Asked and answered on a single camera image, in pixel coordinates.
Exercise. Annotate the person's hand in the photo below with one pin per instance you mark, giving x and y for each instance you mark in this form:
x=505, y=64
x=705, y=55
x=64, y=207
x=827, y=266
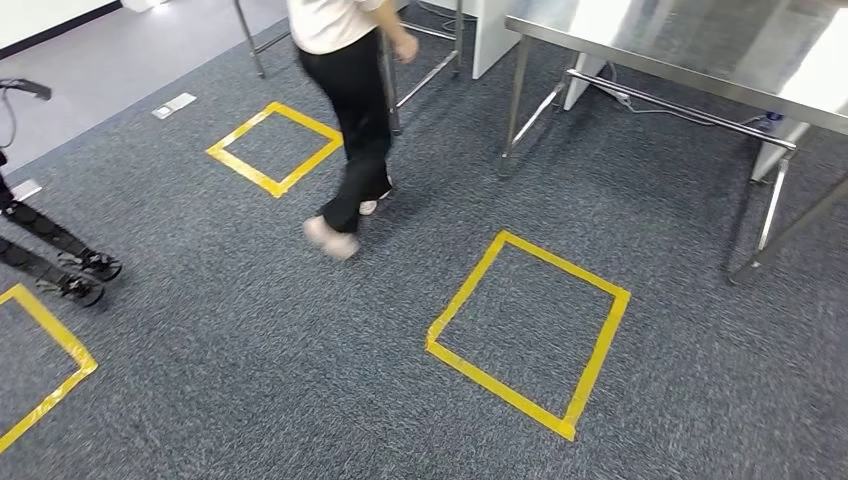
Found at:
x=405, y=48

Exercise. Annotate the stainless steel workbench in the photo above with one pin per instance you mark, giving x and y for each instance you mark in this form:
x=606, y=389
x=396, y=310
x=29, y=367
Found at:
x=729, y=53

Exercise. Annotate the person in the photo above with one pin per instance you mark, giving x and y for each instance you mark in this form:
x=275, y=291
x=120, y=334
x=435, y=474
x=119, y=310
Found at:
x=351, y=99

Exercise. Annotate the white cabinet panel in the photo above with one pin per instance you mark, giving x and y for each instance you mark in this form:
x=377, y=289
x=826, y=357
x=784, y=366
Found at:
x=493, y=33

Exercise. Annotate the yellow floor tape square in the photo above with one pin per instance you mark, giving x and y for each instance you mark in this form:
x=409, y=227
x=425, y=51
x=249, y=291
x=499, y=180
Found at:
x=56, y=328
x=242, y=173
x=563, y=264

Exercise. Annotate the silver floor outlet plate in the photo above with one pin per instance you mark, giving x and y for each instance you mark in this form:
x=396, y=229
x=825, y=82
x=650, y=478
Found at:
x=25, y=190
x=173, y=106

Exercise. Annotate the black humanoid robot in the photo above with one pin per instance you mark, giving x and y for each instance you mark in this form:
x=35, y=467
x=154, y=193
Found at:
x=40, y=228

